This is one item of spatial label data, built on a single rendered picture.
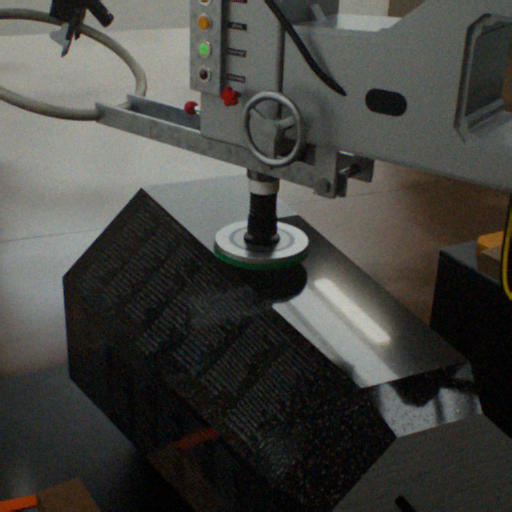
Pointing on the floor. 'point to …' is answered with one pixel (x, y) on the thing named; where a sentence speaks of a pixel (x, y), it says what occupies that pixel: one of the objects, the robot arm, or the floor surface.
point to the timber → (66, 498)
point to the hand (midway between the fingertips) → (71, 48)
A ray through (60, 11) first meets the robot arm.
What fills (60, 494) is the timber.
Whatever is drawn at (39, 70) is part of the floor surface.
